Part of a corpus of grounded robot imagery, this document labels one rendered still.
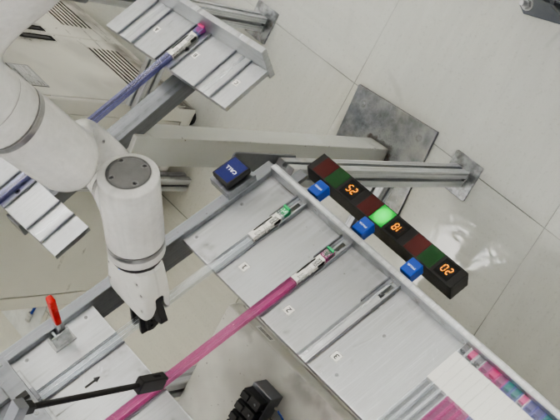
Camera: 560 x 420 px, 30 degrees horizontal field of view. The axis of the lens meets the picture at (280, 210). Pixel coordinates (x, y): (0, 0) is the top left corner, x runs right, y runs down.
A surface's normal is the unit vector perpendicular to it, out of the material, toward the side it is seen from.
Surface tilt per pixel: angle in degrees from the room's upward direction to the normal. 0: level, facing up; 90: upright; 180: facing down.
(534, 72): 0
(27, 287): 90
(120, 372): 48
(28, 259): 90
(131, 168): 57
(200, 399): 0
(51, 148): 87
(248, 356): 0
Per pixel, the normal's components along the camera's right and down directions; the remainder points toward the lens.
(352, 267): -0.11, -0.59
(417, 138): -0.63, 0.02
